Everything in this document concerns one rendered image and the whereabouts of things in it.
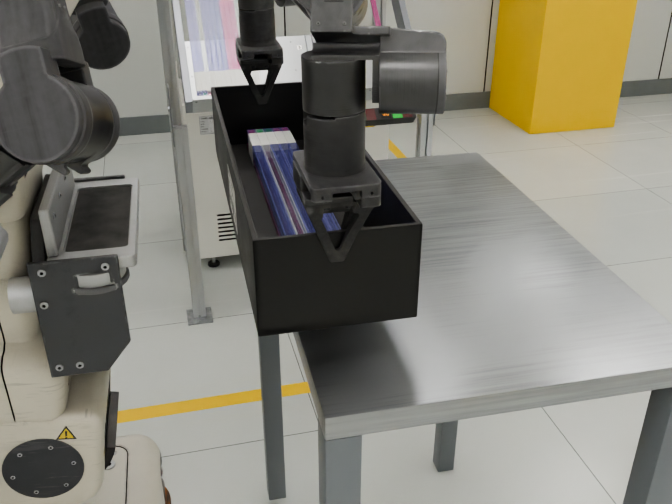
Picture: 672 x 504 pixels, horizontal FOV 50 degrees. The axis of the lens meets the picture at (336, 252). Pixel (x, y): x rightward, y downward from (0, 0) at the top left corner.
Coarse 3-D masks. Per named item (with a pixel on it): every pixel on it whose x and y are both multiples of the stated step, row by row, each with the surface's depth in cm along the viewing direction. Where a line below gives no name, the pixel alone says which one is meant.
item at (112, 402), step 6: (108, 390) 113; (108, 396) 112; (114, 396) 115; (108, 402) 112; (114, 402) 114; (108, 408) 114; (114, 408) 112; (108, 414) 112; (114, 414) 111; (108, 420) 110; (114, 420) 110; (108, 426) 109; (114, 426) 109; (108, 432) 107; (114, 432) 108; (108, 438) 106; (114, 438) 107; (108, 444) 105; (114, 444) 106; (108, 450) 105; (114, 450) 105; (108, 456) 105; (108, 462) 106
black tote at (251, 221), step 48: (240, 96) 120; (288, 96) 122; (240, 144) 124; (240, 192) 80; (384, 192) 84; (240, 240) 86; (288, 240) 71; (336, 240) 72; (384, 240) 73; (288, 288) 73; (336, 288) 74; (384, 288) 76
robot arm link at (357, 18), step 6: (294, 0) 66; (300, 0) 61; (306, 0) 61; (354, 0) 61; (360, 0) 61; (366, 0) 64; (300, 6) 66; (306, 6) 61; (354, 6) 61; (360, 6) 61; (366, 6) 65; (306, 12) 66; (354, 12) 61; (360, 12) 63; (354, 18) 63; (360, 18) 65; (354, 24) 65
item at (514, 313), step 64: (448, 192) 125; (512, 192) 125; (448, 256) 104; (512, 256) 104; (576, 256) 104; (448, 320) 90; (512, 320) 90; (576, 320) 90; (640, 320) 90; (320, 384) 78; (384, 384) 78; (448, 384) 78; (512, 384) 78; (576, 384) 79; (640, 384) 81; (320, 448) 79; (448, 448) 173; (640, 448) 91
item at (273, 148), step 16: (272, 128) 121; (288, 128) 121; (256, 144) 114; (272, 144) 114; (288, 144) 114; (256, 160) 109; (272, 160) 108; (288, 160) 108; (272, 176) 102; (288, 176) 102; (272, 192) 97; (288, 192) 97; (272, 208) 95; (288, 208) 93; (304, 208) 93; (288, 224) 88; (304, 224) 89; (336, 224) 88
